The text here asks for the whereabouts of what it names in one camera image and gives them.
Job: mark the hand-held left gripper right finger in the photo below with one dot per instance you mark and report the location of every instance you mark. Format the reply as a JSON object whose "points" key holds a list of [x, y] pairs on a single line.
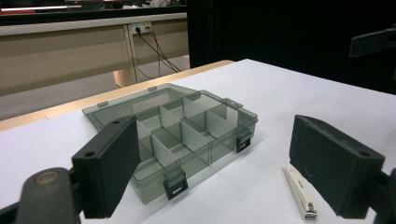
{"points": [[333, 168]]}

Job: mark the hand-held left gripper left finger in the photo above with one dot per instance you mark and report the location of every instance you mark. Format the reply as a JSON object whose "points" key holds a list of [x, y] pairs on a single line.
{"points": [[106, 168]]}

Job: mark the white nail clipper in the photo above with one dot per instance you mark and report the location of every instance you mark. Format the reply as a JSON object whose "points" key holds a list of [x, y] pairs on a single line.
{"points": [[299, 192]]}

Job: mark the clear grey compartment organizer box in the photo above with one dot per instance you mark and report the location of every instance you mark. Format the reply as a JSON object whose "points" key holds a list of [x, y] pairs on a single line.
{"points": [[193, 137]]}

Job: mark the beige desk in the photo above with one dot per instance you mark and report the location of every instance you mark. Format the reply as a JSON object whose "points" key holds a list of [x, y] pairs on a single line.
{"points": [[62, 59]]}

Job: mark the black curtain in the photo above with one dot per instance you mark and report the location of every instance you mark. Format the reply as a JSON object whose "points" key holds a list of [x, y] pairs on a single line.
{"points": [[280, 34]]}

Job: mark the white bar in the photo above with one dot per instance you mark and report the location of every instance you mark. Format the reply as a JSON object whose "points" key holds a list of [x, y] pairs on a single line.
{"points": [[37, 7]]}

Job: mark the white wall socket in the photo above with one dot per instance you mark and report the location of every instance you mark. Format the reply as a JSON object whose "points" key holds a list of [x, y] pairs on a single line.
{"points": [[140, 28]]}

